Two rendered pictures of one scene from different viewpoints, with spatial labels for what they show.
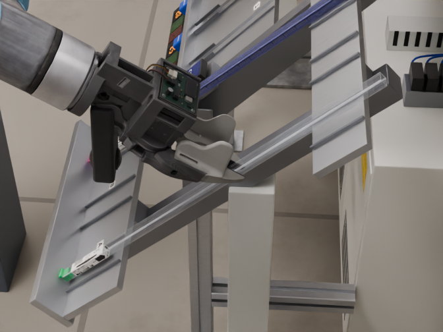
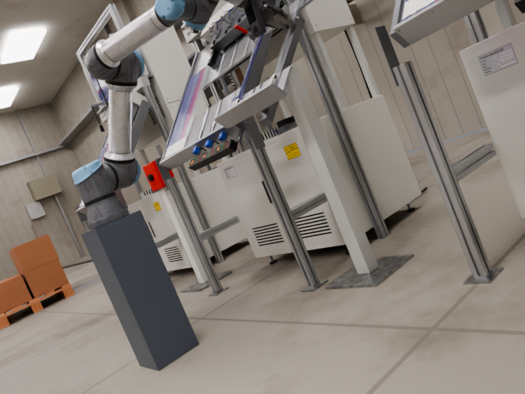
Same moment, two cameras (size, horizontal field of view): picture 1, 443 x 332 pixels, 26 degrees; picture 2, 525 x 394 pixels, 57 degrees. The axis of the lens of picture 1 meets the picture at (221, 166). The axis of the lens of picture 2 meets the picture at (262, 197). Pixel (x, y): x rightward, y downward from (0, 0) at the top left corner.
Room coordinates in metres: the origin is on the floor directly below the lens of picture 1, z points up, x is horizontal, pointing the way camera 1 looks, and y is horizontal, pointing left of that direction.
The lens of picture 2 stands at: (-0.25, 1.33, 0.55)
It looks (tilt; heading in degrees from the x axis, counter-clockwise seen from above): 4 degrees down; 318
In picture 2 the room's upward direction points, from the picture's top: 23 degrees counter-clockwise
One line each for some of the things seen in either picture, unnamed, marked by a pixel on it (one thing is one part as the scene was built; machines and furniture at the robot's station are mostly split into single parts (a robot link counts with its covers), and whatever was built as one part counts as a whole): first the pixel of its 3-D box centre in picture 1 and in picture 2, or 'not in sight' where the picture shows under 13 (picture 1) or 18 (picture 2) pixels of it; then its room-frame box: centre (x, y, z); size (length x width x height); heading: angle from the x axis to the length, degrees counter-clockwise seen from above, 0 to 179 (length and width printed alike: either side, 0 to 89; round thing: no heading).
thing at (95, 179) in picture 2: not in sight; (93, 180); (1.45, 0.55, 0.72); 0.13 x 0.12 x 0.14; 106
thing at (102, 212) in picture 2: not in sight; (105, 209); (1.45, 0.56, 0.60); 0.15 x 0.15 x 0.10
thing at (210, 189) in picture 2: not in sight; (153, 189); (2.89, -0.51, 0.66); 1.01 x 0.73 x 1.31; 86
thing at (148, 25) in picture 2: not in sight; (130, 38); (1.05, 0.43, 1.06); 0.49 x 0.11 x 0.12; 16
